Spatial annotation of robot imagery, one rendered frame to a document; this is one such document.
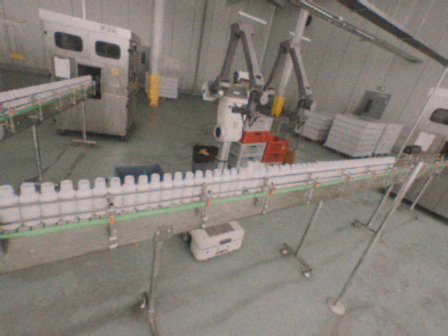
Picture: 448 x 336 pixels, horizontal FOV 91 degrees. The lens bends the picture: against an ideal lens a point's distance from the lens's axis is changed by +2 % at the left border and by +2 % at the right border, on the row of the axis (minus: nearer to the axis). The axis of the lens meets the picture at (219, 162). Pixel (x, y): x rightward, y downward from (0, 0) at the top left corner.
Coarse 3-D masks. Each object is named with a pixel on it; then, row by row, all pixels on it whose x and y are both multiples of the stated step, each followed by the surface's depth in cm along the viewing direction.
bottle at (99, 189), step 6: (96, 180) 92; (102, 180) 94; (96, 186) 91; (102, 186) 92; (96, 192) 91; (102, 192) 92; (96, 198) 92; (102, 198) 93; (96, 204) 93; (102, 204) 94
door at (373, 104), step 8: (368, 96) 955; (376, 96) 930; (384, 96) 902; (360, 104) 982; (368, 104) 956; (376, 104) 931; (384, 104) 907; (360, 112) 985; (368, 112) 958; (376, 112) 932
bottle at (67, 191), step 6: (66, 180) 87; (66, 186) 85; (72, 186) 87; (60, 192) 85; (66, 192) 85; (72, 192) 87; (60, 198) 85; (66, 198) 85; (60, 204) 86; (66, 204) 86; (72, 204) 88; (60, 210) 88; (66, 210) 88; (72, 210) 89; (66, 216) 89; (72, 216) 90
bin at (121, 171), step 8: (120, 168) 153; (128, 168) 155; (136, 168) 158; (144, 168) 162; (152, 168) 165; (160, 168) 162; (120, 176) 155; (136, 176) 161; (160, 176) 163; (120, 184) 157
